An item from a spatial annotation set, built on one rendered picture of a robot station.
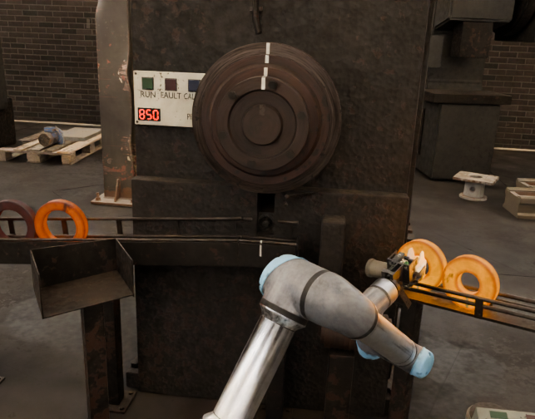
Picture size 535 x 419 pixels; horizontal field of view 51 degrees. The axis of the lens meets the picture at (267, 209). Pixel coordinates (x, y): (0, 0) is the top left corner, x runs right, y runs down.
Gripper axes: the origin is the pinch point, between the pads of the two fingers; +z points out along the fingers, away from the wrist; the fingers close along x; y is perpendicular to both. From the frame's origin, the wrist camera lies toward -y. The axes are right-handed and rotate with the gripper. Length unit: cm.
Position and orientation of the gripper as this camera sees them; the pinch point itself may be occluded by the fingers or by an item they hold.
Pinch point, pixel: (421, 258)
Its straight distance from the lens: 175.3
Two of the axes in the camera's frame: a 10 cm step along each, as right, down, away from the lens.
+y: -1.3, -8.7, -4.8
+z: 6.5, -4.4, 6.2
